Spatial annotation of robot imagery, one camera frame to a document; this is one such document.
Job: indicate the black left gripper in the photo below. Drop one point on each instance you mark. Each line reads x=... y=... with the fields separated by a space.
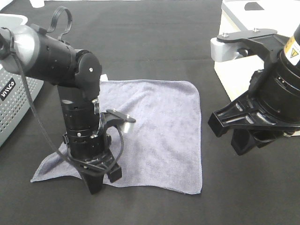
x=92 y=170

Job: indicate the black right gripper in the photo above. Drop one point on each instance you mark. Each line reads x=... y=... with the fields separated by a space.
x=252 y=125

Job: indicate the blue-grey microfibre towel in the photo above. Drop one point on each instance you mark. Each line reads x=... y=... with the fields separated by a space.
x=164 y=147

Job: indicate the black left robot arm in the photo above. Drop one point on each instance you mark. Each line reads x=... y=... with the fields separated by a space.
x=29 y=51

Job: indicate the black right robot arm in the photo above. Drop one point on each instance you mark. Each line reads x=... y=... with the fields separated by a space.
x=270 y=108

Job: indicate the black table cloth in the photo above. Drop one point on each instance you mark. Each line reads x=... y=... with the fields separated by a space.
x=159 y=40

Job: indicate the white woven-pattern storage basket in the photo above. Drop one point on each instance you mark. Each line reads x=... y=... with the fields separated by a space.
x=280 y=15

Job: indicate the grey perforated plastic basket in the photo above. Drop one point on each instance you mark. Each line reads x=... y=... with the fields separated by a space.
x=13 y=100

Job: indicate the white cup at table edge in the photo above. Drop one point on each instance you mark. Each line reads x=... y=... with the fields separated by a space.
x=37 y=3

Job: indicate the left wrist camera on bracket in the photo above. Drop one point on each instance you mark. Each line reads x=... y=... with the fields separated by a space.
x=119 y=120

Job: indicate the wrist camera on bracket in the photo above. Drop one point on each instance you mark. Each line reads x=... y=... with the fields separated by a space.
x=231 y=46
x=119 y=120

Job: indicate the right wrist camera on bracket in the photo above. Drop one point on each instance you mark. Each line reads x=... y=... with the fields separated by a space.
x=231 y=46

